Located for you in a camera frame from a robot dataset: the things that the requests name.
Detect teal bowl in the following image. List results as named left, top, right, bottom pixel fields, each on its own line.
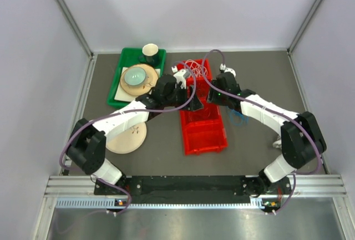
left=123, top=67, right=146, bottom=86

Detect beige floral plate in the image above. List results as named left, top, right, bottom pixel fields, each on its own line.
left=106, top=122, right=147, bottom=154

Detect white cables in bin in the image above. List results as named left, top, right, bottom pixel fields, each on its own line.
left=182, top=59, right=209, bottom=80

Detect coloured cable bundle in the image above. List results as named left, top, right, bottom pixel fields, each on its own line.
left=226, top=106, right=250, bottom=127

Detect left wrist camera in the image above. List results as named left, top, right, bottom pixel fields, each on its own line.
left=171, top=66, right=191, bottom=89

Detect green plastic tray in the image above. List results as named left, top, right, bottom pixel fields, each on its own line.
left=107, top=48, right=166, bottom=109

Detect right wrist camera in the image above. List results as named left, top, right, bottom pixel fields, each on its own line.
left=219, top=63, right=236, bottom=78

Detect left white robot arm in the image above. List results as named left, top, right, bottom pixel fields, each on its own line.
left=63, top=69, right=203, bottom=194

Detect silver finned heat sink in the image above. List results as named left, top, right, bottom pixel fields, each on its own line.
left=272, top=137, right=282, bottom=149

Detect red compartment bin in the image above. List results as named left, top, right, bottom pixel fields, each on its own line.
left=180, top=59, right=228, bottom=155

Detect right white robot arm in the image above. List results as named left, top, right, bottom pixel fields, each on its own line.
left=207, top=72, right=327, bottom=193

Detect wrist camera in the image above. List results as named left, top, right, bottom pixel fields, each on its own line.
left=171, top=66, right=191, bottom=89
left=219, top=63, right=236, bottom=78

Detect white square board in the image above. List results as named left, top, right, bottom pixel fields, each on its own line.
left=114, top=68, right=160, bottom=102

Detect grey slotted cable duct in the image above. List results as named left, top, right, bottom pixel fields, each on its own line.
left=55, top=198, right=280, bottom=210

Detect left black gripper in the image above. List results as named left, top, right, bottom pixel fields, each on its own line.
left=163, top=84, right=203, bottom=112

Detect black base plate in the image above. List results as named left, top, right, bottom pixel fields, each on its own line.
left=93, top=175, right=295, bottom=205

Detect dark green cup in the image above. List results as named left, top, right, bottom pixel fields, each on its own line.
left=138, top=43, right=159, bottom=67

